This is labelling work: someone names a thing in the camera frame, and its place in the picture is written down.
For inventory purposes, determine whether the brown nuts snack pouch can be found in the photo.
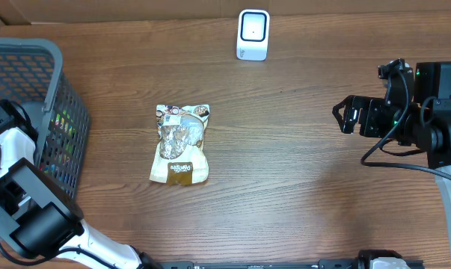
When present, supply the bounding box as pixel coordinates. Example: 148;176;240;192
149;104;210;185

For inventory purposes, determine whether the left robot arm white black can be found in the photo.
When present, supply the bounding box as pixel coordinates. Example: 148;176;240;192
0;99;161;268

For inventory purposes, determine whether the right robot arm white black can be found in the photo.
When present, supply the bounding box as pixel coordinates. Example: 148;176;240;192
332;58;451;256

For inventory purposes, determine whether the white barcode scanner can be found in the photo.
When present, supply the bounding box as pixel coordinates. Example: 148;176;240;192
236;9;270;61

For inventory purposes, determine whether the grey plastic mesh basket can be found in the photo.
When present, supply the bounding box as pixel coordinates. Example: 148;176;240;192
0;37;90;201

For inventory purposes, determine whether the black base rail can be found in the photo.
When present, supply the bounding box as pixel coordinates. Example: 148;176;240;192
160;250;425;269

